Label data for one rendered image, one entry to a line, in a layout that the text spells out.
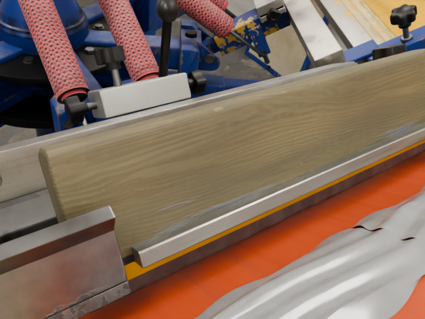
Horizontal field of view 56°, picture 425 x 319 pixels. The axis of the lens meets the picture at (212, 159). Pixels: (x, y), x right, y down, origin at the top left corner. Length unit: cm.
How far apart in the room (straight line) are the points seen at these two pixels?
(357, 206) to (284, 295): 13
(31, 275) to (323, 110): 22
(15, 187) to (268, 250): 27
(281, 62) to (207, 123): 283
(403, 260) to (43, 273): 19
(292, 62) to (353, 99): 267
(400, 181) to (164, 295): 23
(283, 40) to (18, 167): 275
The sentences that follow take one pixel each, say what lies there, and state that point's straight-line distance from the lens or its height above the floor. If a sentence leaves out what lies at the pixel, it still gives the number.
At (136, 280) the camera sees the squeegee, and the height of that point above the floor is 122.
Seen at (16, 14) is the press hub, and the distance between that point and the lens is 95.
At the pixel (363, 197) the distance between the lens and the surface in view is 36.
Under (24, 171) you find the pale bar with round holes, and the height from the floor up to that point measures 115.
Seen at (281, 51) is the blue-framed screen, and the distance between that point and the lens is 308.
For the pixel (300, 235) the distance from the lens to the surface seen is 30.
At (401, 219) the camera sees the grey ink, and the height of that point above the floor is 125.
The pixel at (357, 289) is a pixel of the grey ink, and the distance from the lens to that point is 23.
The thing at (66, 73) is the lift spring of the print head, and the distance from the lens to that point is 63.
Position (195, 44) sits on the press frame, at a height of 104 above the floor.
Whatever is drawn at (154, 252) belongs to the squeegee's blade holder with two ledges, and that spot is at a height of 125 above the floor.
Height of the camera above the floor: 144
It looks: 41 degrees down
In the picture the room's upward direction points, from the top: 9 degrees clockwise
